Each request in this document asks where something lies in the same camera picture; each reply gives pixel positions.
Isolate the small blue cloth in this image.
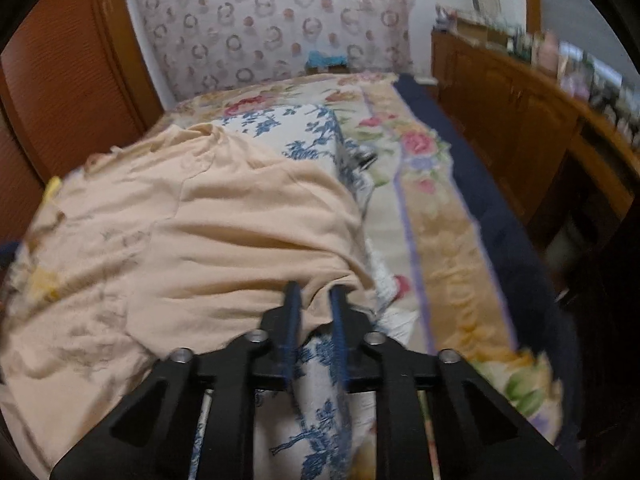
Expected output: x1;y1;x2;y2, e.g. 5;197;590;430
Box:
305;51;348;73

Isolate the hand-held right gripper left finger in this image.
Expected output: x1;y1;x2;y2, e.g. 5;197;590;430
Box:
50;281;304;480

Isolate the wooden cabinet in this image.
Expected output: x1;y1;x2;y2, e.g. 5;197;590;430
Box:
431;15;640;261

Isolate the pink flower bed blanket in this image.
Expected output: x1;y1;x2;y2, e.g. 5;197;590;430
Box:
170;72;566;441

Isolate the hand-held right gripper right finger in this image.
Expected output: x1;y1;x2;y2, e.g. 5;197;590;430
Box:
327;285;583;480

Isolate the navy mattress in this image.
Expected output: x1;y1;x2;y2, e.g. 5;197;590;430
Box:
395;74;583;461

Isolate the blue floral white quilt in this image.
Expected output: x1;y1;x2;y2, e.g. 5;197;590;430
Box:
190;104;426;480

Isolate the beige garment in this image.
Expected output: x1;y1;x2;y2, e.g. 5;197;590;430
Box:
0;122;376;466

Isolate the row of cabinet-top clutter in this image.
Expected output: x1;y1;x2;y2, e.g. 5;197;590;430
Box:
435;2;640;151

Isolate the ring patterned headboard cloth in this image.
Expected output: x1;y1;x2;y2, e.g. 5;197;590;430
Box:
125;0;421;103

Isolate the wooden wardrobe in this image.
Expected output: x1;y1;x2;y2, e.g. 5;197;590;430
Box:
0;0;166;246

